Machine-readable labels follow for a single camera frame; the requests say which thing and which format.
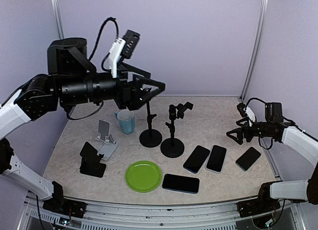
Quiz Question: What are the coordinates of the green plate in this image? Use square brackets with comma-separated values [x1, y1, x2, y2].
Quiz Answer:
[125, 160, 162, 193]

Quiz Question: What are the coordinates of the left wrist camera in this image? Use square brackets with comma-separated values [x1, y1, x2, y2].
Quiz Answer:
[101, 30, 141, 78]

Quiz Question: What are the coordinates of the black folding phone stand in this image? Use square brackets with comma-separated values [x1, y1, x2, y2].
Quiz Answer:
[79, 142, 106, 178]

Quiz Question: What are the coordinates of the black phone far right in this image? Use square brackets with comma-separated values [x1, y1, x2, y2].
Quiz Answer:
[236, 147, 261, 171]

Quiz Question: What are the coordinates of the short black clamp stand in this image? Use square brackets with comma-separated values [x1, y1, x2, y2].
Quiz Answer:
[160, 102, 193, 158]

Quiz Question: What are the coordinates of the black phone middle left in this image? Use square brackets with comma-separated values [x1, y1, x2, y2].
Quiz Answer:
[183, 145, 210, 174]

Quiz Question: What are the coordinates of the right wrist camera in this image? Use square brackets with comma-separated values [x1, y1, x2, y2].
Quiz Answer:
[237, 102, 256, 126]

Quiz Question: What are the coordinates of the black phone white case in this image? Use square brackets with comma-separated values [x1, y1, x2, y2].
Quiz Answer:
[205, 145, 227, 173]

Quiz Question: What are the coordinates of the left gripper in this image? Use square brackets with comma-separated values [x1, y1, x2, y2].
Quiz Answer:
[60, 61, 166, 110]

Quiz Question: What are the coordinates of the right aluminium frame post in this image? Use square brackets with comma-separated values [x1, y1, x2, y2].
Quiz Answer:
[240, 0, 269, 101]

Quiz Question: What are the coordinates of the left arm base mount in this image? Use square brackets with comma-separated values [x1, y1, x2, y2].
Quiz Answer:
[43, 198, 86, 219]

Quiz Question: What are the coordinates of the tall black clamp stand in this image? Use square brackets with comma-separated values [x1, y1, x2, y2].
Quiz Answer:
[139, 100, 162, 148]

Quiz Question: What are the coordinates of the black phone blue case bottom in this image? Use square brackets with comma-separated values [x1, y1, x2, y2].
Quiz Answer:
[162, 174, 200, 194]

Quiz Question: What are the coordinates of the light blue mug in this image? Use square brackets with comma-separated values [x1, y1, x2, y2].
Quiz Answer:
[115, 109, 135, 135]

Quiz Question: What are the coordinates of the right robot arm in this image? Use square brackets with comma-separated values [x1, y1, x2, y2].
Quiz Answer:
[226, 101, 318, 212]

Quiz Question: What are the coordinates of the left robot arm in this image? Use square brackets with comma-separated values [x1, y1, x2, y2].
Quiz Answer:
[0, 37, 165, 213]

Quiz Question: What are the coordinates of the front aluminium rail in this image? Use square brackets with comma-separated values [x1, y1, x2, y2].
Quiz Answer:
[17, 194, 306, 230]

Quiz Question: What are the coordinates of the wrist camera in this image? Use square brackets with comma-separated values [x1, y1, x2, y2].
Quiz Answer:
[101, 30, 141, 78]
[237, 102, 256, 126]

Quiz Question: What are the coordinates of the aluminium frame post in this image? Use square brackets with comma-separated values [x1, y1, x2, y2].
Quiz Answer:
[240, 0, 269, 101]
[50, 0, 64, 39]

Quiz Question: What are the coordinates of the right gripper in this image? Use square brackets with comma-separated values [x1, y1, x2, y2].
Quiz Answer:
[227, 117, 272, 145]

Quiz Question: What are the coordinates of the left aluminium frame post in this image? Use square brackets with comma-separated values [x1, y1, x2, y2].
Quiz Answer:
[50, 0, 64, 39]

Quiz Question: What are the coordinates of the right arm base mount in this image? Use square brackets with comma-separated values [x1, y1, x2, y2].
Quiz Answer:
[237, 199, 281, 218]

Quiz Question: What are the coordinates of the white folding phone stand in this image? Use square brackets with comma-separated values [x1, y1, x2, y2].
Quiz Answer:
[96, 119, 118, 161]

